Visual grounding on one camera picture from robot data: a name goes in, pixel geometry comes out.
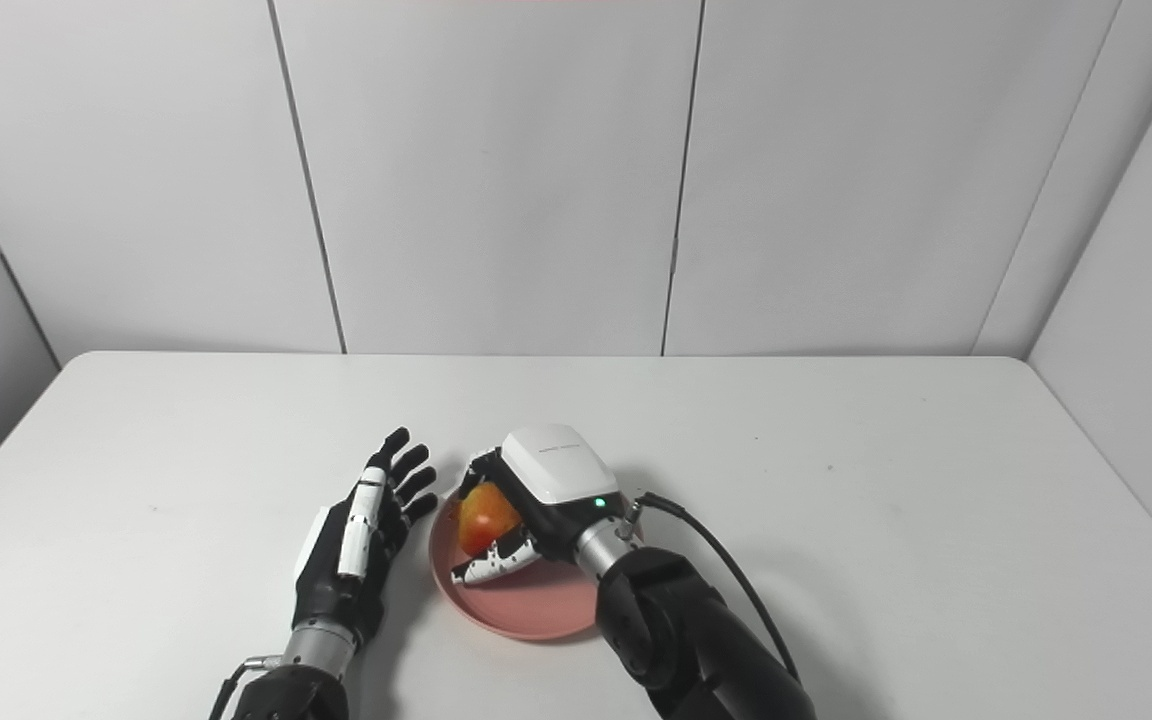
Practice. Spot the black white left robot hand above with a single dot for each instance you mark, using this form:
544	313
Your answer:
356	560

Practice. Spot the pink round plate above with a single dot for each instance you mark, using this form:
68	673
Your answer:
536	600

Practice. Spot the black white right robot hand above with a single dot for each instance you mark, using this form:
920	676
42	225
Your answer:
556	470

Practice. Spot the red orange pomegranate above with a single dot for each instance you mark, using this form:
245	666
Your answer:
486	518

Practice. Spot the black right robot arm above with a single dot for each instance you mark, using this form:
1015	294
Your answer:
686	640

